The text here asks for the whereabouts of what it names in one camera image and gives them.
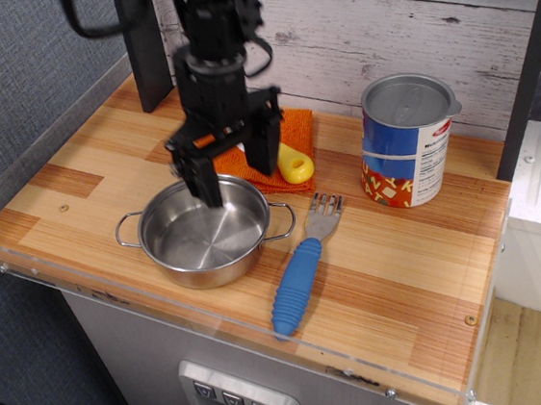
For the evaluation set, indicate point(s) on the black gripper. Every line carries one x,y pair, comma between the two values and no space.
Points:
221,112

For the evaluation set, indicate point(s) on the small metal pot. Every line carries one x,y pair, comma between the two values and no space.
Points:
200,247

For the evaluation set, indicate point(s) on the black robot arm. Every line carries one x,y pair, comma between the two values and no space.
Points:
219,29

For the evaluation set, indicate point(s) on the orange folded cloth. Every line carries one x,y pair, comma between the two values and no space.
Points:
296,131

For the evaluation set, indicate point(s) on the blue labelled can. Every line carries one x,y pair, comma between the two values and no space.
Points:
406,129

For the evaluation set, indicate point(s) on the grey toy fridge cabinet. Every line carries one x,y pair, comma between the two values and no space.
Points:
154,362

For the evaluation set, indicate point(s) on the clear acrylic edge guard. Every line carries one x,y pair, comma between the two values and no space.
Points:
401,296

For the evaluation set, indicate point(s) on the yellow handled toy knife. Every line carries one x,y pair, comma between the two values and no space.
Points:
293,168

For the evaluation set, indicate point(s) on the blue handled fork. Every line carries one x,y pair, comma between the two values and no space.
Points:
293,294

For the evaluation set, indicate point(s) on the dark vertical post right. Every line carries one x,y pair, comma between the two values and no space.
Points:
523,101

